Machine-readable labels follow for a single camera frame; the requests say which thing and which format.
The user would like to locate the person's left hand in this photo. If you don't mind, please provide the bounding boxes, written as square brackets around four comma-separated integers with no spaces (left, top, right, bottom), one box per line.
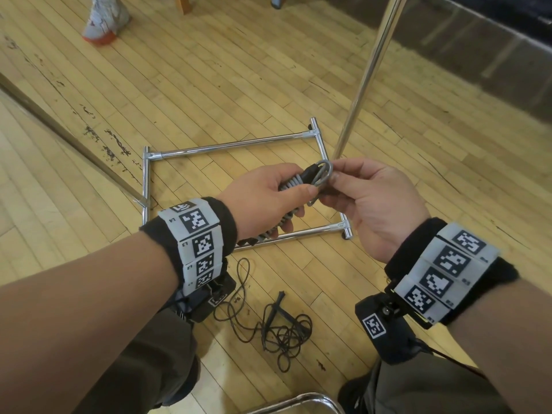
[218,163,320,247]

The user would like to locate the person's right hand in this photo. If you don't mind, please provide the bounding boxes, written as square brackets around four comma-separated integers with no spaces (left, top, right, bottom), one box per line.
[317,158,432,264]

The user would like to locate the grey cable bundle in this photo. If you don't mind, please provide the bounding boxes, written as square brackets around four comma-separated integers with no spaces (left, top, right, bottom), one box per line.
[235,164,322,248]

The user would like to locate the grey metal hook ring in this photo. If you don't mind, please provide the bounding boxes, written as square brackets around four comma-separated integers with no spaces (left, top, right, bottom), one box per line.
[307,159,335,208]

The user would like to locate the person's left forearm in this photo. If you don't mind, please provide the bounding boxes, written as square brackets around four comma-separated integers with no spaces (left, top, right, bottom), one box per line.
[0,230,191,414]

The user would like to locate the person's right forearm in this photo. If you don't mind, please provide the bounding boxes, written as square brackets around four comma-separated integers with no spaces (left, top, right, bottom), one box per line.
[448,276,552,414]

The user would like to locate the left marker wristband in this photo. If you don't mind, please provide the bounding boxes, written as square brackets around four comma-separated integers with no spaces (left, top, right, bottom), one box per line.
[140,197,238,298]

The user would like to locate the marker wristband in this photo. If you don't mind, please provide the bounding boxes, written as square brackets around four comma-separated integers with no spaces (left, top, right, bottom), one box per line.
[140,197,238,298]
[384,217,521,328]

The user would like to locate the chrome upright pole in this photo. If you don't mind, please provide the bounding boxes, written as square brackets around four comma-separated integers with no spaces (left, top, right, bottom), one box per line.
[331,0,409,162]

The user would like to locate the right marker wristband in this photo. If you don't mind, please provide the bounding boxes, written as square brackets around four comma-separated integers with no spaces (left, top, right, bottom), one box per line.
[384,217,521,328]

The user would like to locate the chrome curved tube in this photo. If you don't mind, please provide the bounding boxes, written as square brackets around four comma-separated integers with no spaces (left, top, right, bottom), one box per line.
[245,392,346,414]

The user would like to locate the person's olive trousers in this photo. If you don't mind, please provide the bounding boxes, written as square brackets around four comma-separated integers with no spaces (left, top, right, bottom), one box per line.
[72,306,515,414]

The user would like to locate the dark slanted metal rod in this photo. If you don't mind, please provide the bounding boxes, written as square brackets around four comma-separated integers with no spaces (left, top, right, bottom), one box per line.
[0,73,150,208]

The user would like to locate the chrome rack base frame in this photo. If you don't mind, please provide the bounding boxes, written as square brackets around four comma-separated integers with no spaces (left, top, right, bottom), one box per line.
[142,117,353,251]

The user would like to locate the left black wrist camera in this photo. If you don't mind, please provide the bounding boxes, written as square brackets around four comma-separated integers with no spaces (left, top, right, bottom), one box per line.
[172,258,237,324]

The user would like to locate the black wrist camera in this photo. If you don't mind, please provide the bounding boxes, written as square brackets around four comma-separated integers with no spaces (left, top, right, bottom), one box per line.
[172,258,237,324]
[354,292,433,366]

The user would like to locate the black tangled cable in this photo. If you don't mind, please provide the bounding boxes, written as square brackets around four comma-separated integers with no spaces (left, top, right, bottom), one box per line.
[213,257,314,374]

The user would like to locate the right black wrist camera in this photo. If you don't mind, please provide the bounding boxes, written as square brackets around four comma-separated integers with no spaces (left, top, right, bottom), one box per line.
[354,292,433,366]

